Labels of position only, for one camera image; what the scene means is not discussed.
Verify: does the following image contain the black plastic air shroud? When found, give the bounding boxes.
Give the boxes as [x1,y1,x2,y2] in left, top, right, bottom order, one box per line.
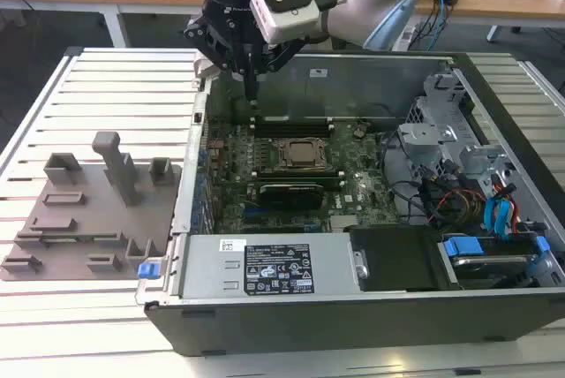
[347,223,448,293]

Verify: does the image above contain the black graphics card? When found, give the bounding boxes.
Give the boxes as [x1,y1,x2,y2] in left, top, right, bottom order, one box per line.
[259,181,324,210]

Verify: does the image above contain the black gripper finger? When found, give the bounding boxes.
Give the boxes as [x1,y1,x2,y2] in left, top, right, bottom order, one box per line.
[183,19,252,102]
[251,39,306,104]

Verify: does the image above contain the black open PC case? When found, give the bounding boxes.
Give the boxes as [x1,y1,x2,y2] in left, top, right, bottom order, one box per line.
[136,47,565,358]

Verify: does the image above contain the blue flat wire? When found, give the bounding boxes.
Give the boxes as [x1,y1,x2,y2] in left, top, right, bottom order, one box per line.
[483,195,518,240]

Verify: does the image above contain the orange and yellow wire bundle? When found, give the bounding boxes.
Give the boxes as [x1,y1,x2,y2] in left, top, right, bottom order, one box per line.
[441,190,486,229]

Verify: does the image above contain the thin blue cable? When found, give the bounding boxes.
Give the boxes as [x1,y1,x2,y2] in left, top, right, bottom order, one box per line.
[430,0,449,51]

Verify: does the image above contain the green motherboard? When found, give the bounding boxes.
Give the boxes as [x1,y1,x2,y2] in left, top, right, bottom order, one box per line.
[203,117,410,234]

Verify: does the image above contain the hard disk in blue carrier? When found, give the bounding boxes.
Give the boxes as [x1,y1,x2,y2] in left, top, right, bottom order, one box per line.
[436,223,551,291]

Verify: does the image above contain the silver finned heatsink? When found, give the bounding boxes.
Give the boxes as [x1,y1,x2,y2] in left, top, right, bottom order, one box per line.
[328,215,357,232]

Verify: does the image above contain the black cable bundle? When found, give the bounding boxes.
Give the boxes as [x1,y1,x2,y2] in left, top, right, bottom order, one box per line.
[379,132,447,225]

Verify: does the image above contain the pale grey case bracket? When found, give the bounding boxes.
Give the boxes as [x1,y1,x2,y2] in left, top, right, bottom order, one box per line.
[192,49,218,79]

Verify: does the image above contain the black RAM slots with clips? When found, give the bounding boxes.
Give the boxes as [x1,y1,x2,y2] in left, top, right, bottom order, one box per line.
[252,166,346,190]
[249,115,335,140]

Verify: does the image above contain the silver power supply unit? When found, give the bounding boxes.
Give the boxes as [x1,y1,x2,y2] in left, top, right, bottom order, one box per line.
[176,232,370,300]

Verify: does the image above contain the grey parts rack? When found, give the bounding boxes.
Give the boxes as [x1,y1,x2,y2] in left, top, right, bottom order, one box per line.
[0,130,183,283]

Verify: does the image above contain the silver metal drive cage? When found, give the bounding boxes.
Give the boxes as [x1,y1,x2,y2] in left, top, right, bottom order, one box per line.
[395,72,522,202]

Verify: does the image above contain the silver CPU in socket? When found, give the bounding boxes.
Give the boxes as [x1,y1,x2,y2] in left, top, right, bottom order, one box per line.
[277,137,330,168]

